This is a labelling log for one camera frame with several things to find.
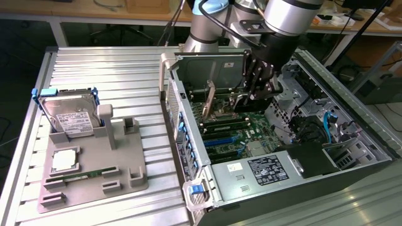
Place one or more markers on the blue card retention clip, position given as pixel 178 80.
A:
pixel 190 147
pixel 193 155
pixel 195 164
pixel 186 139
pixel 181 117
pixel 182 127

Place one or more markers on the green motherboard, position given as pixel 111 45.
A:
pixel 257 122

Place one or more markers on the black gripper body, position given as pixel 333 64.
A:
pixel 280 49

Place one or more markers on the black computer mouse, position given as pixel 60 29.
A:
pixel 357 17

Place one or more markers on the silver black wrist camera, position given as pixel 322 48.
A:
pixel 251 27

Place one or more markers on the perforated metal disk bay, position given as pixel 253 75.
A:
pixel 282 117

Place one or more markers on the open grey PC case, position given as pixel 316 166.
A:
pixel 201 70

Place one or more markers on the silver chipset heatsink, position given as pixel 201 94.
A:
pixel 257 148

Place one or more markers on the blue expansion slot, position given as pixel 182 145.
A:
pixel 219 142

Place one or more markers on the hard disk in blue caddy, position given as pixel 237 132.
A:
pixel 72 115

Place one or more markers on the wooden desk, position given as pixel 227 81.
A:
pixel 345 28
pixel 78 10

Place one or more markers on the grey power supply unit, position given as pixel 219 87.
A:
pixel 233 186

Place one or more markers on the green loose RAM stick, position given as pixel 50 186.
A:
pixel 85 175

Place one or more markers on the black slanted stand pole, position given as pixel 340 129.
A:
pixel 358 30

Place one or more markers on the silver socket cover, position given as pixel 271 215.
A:
pixel 234 99

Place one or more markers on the installed black RAM stick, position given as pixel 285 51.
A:
pixel 225 128

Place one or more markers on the white orange plastic part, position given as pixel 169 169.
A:
pixel 333 20

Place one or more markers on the blue case release latch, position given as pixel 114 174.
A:
pixel 195 190

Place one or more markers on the Nvidia graphics card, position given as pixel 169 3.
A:
pixel 209 103

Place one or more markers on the grey parts rack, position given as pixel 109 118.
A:
pixel 94 188

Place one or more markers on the silver CPU chip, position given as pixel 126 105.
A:
pixel 64 160

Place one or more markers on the grey aluminium frame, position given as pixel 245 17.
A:
pixel 389 54

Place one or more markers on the CPU socket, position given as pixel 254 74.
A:
pixel 225 114

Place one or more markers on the dark computer tower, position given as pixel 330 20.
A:
pixel 384 89

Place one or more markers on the black office chair base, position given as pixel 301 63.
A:
pixel 122 33

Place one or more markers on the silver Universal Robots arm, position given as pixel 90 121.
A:
pixel 203 28

